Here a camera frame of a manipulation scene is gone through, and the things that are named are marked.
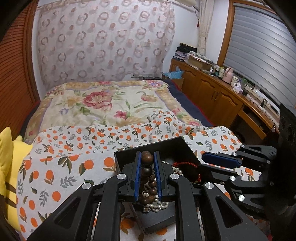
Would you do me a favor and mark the brown wooden bead bracelet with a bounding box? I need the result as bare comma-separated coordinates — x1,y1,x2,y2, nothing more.
138,151,158,214

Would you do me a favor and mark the white pearl necklace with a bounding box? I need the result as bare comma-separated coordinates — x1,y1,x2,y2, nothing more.
141,160,185,213

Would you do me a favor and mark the black jewelry box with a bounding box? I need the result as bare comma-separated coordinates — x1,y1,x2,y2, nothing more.
113,136,206,235

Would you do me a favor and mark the dark blue bed sheet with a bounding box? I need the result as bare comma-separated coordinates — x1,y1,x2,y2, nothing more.
163,79,213,127

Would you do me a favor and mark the wooden cabinet counter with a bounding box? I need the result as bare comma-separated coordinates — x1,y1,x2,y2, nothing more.
170,59,279,147

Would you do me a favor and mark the orange print white blanket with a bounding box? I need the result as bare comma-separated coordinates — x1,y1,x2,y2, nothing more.
16,109,273,241

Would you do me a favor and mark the pink thermos jug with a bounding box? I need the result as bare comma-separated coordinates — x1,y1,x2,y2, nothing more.
222,67,234,84

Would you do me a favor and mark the blue tissue bag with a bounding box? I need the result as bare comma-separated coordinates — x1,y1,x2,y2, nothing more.
162,66,184,79

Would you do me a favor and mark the floral quilt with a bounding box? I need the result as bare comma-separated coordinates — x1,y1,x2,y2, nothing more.
25,79,207,144

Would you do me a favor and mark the cardboard box on counter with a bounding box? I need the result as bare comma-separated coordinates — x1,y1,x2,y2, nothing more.
187,55,213,71

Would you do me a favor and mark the grey window blind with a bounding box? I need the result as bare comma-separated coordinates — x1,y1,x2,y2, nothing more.
223,3,295,106

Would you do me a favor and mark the stack of folded clothes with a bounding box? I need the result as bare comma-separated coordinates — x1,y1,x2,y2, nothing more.
173,43,197,62

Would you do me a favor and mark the yellow plush toy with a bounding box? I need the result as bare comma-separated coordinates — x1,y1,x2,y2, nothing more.
1,127,32,232

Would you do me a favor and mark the wooden louvered wardrobe door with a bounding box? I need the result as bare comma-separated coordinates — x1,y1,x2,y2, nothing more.
1,1,40,138

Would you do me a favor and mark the cream tied window curtain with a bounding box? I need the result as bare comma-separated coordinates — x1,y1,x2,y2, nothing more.
197,0,214,55

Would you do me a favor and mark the pink circle pattern curtain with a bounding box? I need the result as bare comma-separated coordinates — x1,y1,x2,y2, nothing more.
37,1,175,90

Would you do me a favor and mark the red cord bracelet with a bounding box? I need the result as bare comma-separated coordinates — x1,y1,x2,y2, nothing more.
172,161,202,183

